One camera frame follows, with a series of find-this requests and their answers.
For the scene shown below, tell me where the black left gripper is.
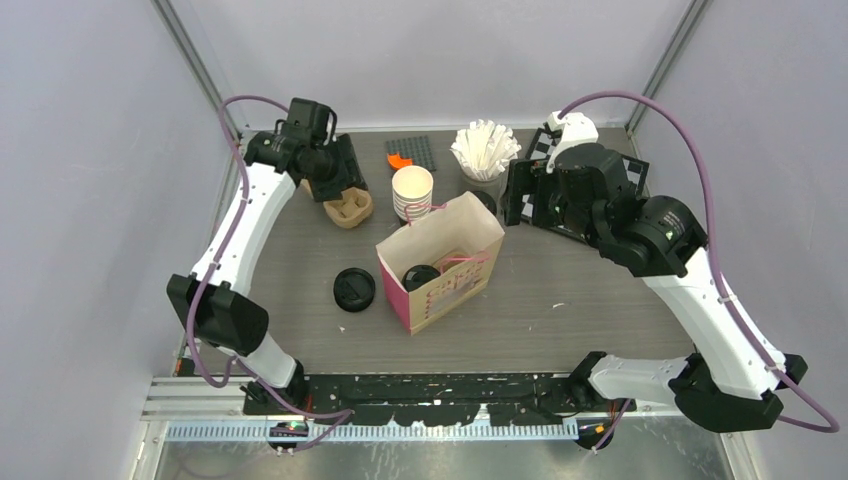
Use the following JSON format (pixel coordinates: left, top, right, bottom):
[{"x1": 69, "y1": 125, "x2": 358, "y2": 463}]
[{"x1": 305, "y1": 134, "x2": 367, "y2": 202}]

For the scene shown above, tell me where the yellow pink paper bag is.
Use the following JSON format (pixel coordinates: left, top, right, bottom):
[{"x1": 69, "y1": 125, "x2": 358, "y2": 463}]
[{"x1": 376, "y1": 192, "x2": 505, "y2": 335}]

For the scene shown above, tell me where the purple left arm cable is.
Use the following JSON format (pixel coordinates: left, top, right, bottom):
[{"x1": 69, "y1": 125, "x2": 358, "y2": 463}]
[{"x1": 184, "y1": 95, "x2": 356, "y2": 452}]

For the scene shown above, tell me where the orange curved toy piece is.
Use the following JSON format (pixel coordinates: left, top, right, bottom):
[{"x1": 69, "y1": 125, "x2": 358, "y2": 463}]
[{"x1": 387, "y1": 153, "x2": 414, "y2": 171}]

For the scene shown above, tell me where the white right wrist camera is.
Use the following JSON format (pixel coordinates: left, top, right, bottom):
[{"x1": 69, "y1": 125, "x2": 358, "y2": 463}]
[{"x1": 546, "y1": 112, "x2": 599, "y2": 174}]

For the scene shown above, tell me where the white paper-wrapped straws bundle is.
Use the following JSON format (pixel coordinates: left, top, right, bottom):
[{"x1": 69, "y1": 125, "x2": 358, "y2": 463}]
[{"x1": 450, "y1": 119, "x2": 522, "y2": 173}]

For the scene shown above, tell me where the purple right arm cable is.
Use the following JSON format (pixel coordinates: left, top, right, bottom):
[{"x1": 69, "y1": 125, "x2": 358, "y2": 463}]
[{"x1": 556, "y1": 90, "x2": 841, "y2": 452}]

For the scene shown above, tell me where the stack of black cup lids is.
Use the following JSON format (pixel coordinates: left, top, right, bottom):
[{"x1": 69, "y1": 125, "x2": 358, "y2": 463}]
[{"x1": 333, "y1": 267, "x2": 376, "y2": 313}]

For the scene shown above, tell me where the black white checkerboard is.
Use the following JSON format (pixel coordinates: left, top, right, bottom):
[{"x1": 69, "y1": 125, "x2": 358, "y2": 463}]
[{"x1": 503, "y1": 127, "x2": 651, "y2": 250}]

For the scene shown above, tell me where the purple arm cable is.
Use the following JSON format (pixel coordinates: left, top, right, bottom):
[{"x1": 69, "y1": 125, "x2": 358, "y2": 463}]
[
  {"x1": 184, "y1": 95, "x2": 356, "y2": 452},
  {"x1": 556, "y1": 90, "x2": 841, "y2": 452}
]

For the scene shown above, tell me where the small dark mat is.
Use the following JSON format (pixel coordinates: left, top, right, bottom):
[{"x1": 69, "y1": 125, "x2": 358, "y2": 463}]
[{"x1": 384, "y1": 135, "x2": 437, "y2": 172}]

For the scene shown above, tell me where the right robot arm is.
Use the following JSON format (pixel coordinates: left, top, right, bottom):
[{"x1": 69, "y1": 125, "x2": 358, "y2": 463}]
[{"x1": 501, "y1": 143, "x2": 808, "y2": 433}]

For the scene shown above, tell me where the stack of paper cups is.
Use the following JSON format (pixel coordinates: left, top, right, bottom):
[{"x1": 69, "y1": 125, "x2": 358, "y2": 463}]
[{"x1": 391, "y1": 165, "x2": 434, "y2": 223}]

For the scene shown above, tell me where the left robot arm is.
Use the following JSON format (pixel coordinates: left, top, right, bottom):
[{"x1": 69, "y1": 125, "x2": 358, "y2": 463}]
[{"x1": 166, "y1": 98, "x2": 367, "y2": 414}]

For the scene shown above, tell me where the brown pulp cup carrier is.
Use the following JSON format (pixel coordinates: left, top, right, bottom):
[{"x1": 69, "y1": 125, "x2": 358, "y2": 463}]
[{"x1": 322, "y1": 187, "x2": 374, "y2": 229}]

